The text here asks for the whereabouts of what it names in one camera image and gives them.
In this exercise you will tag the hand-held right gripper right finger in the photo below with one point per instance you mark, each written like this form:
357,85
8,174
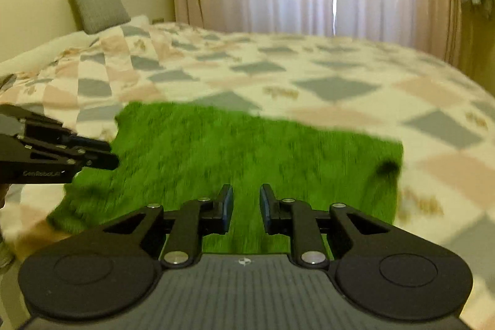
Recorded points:
265,204

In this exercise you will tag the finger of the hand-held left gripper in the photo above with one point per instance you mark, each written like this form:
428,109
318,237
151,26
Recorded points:
87,143
96,162

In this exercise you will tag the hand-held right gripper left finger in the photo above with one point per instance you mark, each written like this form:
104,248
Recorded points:
228,206

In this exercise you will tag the green knitted garment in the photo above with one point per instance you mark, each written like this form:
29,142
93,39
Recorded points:
216,160

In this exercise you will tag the checkered bed blanket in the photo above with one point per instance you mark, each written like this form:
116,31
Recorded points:
309,82

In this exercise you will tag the grey pillow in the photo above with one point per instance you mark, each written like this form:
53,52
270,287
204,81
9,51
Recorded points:
99,6

